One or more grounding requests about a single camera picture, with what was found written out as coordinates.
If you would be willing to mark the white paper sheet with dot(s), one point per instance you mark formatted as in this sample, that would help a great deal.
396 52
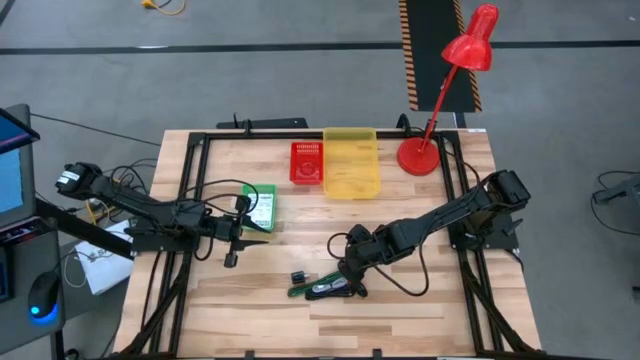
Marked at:
102 272

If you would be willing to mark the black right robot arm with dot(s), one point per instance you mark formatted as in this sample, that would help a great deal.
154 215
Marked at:
440 215

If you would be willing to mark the black bar behind table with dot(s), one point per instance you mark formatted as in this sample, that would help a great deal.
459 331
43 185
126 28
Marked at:
275 123

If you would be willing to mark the small black adapter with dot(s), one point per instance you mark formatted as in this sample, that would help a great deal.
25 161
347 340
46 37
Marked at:
299 277

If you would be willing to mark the black metal table frame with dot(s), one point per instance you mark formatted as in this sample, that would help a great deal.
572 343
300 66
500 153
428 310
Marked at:
260 135

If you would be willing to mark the red desk lamp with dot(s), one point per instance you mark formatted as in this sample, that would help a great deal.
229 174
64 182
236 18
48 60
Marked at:
417 157

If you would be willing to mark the grey side desk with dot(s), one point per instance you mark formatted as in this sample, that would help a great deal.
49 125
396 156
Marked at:
20 260

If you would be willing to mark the grey computer monitor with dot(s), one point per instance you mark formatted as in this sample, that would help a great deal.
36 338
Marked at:
15 185

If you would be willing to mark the yellow plastic bin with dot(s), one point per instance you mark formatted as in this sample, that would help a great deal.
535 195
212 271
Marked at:
351 165

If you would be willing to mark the black diagonal beam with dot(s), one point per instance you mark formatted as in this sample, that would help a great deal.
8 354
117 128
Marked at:
85 230

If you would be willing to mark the black computer mouse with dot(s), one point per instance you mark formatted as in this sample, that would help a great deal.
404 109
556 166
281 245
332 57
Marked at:
44 292

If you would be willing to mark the red plastic bin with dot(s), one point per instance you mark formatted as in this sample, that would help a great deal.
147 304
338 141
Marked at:
306 162

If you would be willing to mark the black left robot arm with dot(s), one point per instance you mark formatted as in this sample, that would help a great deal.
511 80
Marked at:
130 200

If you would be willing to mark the green plastic bin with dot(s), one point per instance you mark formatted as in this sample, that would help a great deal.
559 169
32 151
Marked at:
250 192

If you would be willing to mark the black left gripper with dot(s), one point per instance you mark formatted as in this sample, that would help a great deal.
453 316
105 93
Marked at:
230 227

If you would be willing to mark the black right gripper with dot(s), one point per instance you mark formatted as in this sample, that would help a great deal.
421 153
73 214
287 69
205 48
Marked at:
360 250

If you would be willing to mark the black hazard striped mat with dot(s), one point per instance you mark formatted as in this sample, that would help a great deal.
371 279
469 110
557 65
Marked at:
430 60

